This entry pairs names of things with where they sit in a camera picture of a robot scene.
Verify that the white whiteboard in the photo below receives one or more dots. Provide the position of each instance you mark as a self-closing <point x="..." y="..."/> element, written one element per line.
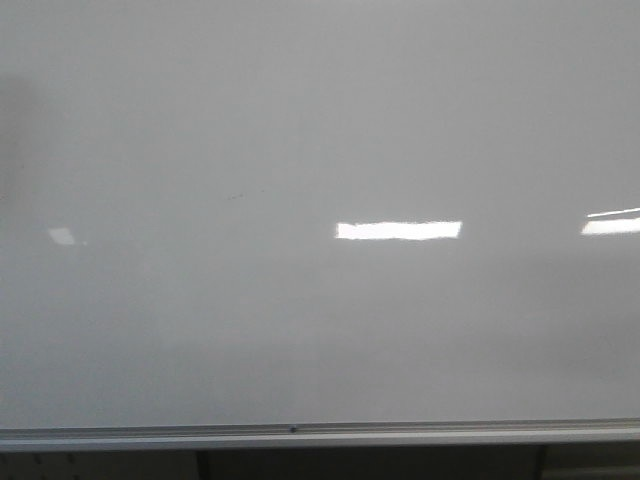
<point x="277" y="212"/>

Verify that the aluminium marker tray rail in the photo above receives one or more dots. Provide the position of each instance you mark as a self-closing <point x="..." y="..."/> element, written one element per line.
<point x="318" y="435"/>

